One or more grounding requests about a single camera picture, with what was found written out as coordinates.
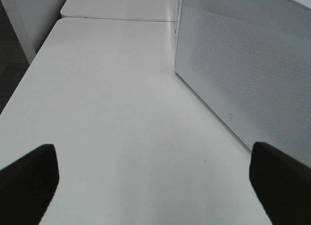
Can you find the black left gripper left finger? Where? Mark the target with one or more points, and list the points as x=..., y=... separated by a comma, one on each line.
x=27, y=186

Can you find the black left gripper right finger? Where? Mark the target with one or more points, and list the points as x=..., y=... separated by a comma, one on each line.
x=282, y=185

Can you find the white microwave door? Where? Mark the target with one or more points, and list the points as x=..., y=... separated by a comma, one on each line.
x=269, y=102

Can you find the white microwave oven body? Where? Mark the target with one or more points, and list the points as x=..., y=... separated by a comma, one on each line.
x=178, y=23

